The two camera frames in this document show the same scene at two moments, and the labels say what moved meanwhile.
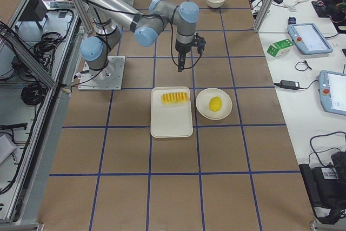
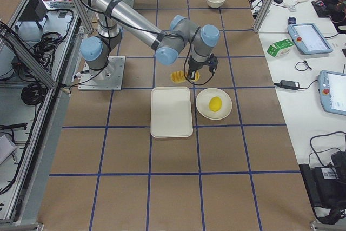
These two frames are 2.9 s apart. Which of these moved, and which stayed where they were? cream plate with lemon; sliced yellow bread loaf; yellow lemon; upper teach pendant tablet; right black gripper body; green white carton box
Moved: sliced yellow bread loaf; right black gripper body
Stayed: upper teach pendant tablet; cream plate with lemon; green white carton box; yellow lemon
